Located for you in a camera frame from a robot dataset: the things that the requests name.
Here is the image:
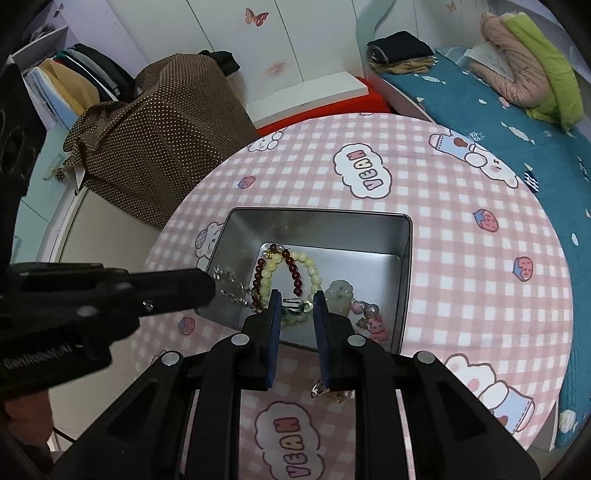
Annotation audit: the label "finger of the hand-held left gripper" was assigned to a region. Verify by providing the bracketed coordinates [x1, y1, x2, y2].
[11, 263, 217, 298]
[78, 292, 216, 342]

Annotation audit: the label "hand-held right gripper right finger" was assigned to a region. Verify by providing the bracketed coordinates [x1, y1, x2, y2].
[311, 292, 541, 480]

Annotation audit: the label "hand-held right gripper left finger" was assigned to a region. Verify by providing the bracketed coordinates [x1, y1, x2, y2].
[51, 288, 283, 480]

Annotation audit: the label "striped bead charm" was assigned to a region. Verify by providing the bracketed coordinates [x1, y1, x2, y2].
[283, 298, 315, 325]

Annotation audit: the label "pale green jade pendant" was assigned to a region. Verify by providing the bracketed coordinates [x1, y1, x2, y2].
[323, 279, 354, 315]

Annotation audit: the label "silver chain bracelet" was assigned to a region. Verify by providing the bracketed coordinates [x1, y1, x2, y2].
[213, 265, 269, 312]

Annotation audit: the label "pink charm keychain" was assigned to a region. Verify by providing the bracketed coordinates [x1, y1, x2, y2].
[353, 300, 389, 342]

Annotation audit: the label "cream bead bracelet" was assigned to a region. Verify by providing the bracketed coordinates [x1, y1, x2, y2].
[259, 251, 324, 326]

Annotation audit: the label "dark red bead bracelet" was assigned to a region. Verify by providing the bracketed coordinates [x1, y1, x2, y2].
[253, 244, 305, 308]

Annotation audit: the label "grey metal tin box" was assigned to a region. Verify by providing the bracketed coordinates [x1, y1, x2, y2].
[194, 208, 413, 355]

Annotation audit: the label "person's left forearm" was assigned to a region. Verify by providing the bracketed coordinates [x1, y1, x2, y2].
[0, 390, 54, 467]

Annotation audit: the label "brown dotted cloth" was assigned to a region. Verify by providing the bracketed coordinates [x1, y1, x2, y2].
[62, 53, 259, 232]

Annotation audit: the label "pink checked bear tablecloth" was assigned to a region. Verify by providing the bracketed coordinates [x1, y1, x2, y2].
[130, 113, 574, 480]

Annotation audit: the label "open shelf unit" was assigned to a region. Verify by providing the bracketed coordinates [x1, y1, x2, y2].
[9, 25, 139, 278]

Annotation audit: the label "red stool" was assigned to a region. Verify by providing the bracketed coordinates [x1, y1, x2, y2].
[254, 76, 393, 132]

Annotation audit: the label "white board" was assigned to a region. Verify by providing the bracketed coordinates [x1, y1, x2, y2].
[245, 71, 365, 123]

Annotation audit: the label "row of hanging clothes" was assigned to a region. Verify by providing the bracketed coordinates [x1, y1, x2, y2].
[23, 42, 137, 116]

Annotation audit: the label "black garment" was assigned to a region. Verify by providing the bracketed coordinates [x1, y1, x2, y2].
[198, 48, 241, 77]

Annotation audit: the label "white wardrobe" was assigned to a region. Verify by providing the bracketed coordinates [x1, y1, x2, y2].
[60, 0, 370, 107]

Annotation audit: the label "blue candy print bed sheet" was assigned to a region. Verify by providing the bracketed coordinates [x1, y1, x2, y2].
[379, 46, 591, 448]

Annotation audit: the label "tan folded clothes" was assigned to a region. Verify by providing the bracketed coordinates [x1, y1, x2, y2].
[381, 55, 437, 75]

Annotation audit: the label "black folded clothes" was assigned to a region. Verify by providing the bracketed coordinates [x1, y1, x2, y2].
[367, 31, 435, 65]

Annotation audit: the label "white pillow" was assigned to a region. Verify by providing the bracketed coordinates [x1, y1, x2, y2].
[462, 41, 504, 71]

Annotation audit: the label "pink quilt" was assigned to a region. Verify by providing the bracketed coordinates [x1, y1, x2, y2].
[468, 11, 561, 109]

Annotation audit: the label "green blanket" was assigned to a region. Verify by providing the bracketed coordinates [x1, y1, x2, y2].
[503, 14, 583, 132]

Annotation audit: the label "teal bunk bed frame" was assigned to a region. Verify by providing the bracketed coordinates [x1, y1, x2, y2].
[367, 71, 435, 123]

